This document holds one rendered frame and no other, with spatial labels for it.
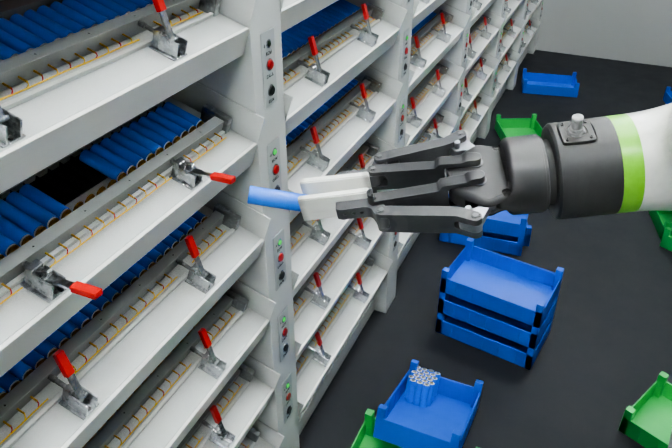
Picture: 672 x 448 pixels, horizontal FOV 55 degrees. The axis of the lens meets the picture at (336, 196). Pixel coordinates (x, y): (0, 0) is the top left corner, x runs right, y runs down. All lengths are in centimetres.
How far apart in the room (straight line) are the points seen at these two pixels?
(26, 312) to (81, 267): 8
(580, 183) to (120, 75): 52
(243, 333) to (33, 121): 65
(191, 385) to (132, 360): 22
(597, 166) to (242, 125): 61
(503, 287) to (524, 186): 141
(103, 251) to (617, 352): 165
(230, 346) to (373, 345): 86
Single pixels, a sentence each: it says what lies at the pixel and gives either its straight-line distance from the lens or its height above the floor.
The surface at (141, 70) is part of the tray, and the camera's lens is 82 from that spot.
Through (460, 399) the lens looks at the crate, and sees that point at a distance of 187.
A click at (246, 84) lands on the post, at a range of 102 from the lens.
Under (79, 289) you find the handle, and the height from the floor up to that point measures 96.
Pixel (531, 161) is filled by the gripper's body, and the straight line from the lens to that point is 61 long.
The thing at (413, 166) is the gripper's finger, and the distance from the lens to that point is 64.
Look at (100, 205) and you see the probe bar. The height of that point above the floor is 97.
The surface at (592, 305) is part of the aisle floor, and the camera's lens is 229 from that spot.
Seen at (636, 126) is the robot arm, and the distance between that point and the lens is 63.
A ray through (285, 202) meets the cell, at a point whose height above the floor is 106.
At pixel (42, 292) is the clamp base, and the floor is 94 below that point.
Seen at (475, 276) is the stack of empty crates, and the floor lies 16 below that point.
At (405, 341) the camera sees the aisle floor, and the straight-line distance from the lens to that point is 202.
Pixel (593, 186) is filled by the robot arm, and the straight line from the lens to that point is 61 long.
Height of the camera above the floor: 139
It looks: 31 degrees down
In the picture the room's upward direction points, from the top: straight up
